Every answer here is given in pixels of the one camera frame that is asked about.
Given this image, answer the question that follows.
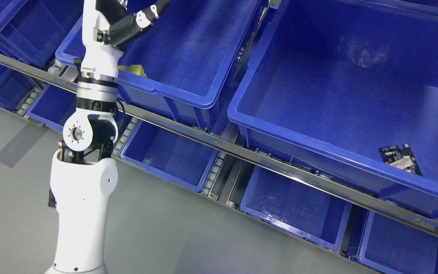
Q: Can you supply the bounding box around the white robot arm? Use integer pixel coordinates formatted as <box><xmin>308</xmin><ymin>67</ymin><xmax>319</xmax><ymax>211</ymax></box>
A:
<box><xmin>47</xmin><ymin>57</ymin><xmax>119</xmax><ymax>274</ymax></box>

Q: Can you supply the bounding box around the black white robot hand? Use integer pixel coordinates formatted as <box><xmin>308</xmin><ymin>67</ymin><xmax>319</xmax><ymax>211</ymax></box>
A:
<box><xmin>80</xmin><ymin>0</ymin><xmax>169</xmax><ymax>81</ymax></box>

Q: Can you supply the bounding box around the yellow foam block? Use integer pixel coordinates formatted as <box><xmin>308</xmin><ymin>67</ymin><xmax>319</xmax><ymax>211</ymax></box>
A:
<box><xmin>118</xmin><ymin>64</ymin><xmax>148</xmax><ymax>78</ymax></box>

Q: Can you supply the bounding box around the blue plastic bin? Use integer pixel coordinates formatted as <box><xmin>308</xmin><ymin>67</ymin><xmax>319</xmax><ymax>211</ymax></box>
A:
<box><xmin>240</xmin><ymin>167</ymin><xmax>352</xmax><ymax>253</ymax></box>
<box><xmin>27</xmin><ymin>84</ymin><xmax>76</xmax><ymax>132</ymax></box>
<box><xmin>120</xmin><ymin>121</ymin><xmax>219</xmax><ymax>192</ymax></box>

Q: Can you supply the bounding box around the stainless steel shelf rack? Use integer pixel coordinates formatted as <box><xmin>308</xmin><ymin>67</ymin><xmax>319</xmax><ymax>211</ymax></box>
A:
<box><xmin>0</xmin><ymin>0</ymin><xmax>438</xmax><ymax>274</ymax></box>

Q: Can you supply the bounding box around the large blue bin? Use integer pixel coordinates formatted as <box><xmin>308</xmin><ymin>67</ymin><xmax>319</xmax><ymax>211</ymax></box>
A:
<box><xmin>228</xmin><ymin>0</ymin><xmax>438</xmax><ymax>220</ymax></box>

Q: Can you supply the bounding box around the blue bin middle shelf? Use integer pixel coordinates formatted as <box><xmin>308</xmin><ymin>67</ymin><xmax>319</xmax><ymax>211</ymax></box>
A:
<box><xmin>55</xmin><ymin>0</ymin><xmax>269</xmax><ymax>130</ymax></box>

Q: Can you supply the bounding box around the black circuit board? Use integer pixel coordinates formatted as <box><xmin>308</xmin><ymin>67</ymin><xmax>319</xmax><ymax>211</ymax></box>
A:
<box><xmin>378</xmin><ymin>143</ymin><xmax>423</xmax><ymax>176</ymax></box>

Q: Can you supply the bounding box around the blue bin upper left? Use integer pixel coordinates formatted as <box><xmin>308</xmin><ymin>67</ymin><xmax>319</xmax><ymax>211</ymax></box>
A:
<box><xmin>0</xmin><ymin>0</ymin><xmax>84</xmax><ymax>67</ymax></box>

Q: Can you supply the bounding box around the blue bin lower right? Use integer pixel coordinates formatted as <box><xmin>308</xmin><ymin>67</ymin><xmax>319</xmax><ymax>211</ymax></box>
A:
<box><xmin>357</xmin><ymin>212</ymin><xmax>438</xmax><ymax>274</ymax></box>

